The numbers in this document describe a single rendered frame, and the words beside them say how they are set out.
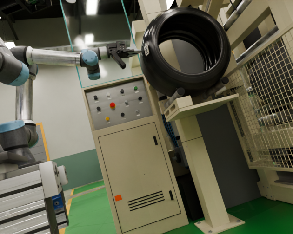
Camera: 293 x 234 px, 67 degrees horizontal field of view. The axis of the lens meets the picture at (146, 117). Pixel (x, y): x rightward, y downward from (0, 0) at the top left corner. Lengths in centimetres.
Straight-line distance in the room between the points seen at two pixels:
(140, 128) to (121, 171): 36
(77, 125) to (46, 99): 179
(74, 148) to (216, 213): 910
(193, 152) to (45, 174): 117
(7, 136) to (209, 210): 130
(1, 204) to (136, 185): 126
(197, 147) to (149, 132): 42
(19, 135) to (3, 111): 992
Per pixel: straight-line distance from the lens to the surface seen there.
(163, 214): 186
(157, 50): 133
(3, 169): 66
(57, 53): 128
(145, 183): 180
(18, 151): 118
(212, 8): 182
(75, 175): 1036
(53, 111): 1075
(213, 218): 171
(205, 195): 167
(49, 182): 64
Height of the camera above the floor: 63
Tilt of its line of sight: 9 degrees up
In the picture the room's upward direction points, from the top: 16 degrees counter-clockwise
